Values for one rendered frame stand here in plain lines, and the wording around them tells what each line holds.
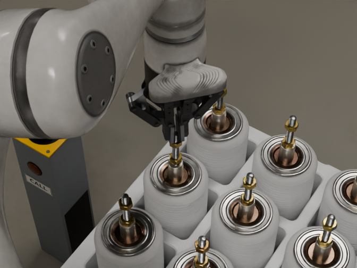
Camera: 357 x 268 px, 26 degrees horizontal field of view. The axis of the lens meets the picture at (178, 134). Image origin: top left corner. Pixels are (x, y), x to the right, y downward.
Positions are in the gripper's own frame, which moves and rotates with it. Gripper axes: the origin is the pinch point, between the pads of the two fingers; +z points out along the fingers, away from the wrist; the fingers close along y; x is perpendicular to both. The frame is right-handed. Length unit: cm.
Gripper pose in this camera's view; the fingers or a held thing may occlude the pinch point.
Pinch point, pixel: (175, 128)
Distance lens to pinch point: 104.3
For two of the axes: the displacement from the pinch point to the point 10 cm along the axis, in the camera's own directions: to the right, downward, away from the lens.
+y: -9.7, 1.9, -1.5
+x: 2.5, 7.5, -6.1
